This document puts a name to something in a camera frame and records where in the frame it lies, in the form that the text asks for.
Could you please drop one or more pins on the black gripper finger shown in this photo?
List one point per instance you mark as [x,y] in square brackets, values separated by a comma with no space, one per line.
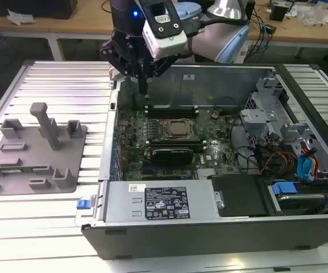
[115,58]
[162,68]

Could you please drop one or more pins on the green RAM stick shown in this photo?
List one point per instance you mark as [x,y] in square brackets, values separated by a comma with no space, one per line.
[18,170]

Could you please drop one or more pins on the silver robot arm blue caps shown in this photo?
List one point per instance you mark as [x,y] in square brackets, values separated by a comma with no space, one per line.
[206,39]

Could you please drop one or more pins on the black RAM slot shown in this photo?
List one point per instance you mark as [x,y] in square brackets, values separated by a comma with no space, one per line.
[175,148]
[175,145]
[175,142]
[175,139]

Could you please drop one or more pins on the silver CPU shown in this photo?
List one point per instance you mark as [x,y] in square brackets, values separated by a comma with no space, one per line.
[178,128]

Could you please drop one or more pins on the silver coin battery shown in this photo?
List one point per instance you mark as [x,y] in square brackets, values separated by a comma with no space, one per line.
[215,115]

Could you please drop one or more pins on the wooden desk white legs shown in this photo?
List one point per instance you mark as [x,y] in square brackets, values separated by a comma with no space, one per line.
[38,27]
[308,34]

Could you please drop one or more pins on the black green graphics card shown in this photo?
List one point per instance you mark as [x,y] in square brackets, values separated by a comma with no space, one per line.
[172,156]

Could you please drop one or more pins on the green motherboard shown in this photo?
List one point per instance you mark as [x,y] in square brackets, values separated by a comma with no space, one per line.
[135,159]

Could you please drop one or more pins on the black equipment box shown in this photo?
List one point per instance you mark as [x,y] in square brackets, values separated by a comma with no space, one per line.
[30,8]

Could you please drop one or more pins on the crumpled white paper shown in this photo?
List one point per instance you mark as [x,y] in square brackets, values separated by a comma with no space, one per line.
[20,18]

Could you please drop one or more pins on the grey metal drive cage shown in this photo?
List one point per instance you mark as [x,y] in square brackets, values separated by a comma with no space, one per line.
[259,116]

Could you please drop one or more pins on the silver ribbed chipset heatsink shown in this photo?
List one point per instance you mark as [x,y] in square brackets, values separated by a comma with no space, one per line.
[207,174]

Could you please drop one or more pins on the small black device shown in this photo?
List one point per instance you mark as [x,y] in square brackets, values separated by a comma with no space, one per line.
[280,12]

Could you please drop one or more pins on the grey parts rack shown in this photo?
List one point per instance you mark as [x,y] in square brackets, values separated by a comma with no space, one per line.
[38,165]

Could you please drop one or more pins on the grey power supply with label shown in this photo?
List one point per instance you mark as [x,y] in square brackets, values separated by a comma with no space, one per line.
[124,204]

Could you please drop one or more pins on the blue case release latch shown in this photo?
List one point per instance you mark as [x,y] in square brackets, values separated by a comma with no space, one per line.
[84,204]

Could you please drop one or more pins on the clear plastic bags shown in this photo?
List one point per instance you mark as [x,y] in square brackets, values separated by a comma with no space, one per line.
[317,17]

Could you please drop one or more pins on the hard disk in blue carrier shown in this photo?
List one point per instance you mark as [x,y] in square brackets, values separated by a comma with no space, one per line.
[284,188]

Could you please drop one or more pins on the open black PC case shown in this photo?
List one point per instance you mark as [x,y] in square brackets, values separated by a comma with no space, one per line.
[180,241]

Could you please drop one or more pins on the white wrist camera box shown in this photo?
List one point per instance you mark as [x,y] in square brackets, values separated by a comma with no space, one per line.
[166,45]

